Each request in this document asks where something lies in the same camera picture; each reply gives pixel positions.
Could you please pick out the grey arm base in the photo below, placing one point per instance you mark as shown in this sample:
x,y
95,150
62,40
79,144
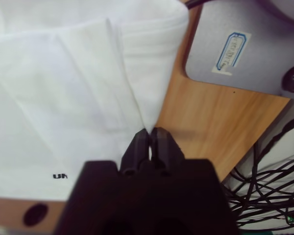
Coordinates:
x,y
254,44

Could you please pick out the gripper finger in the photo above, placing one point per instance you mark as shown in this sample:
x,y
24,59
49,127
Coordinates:
x,y
165,151
136,151

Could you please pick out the white t-shirt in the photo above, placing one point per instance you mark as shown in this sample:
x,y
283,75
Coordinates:
x,y
63,85

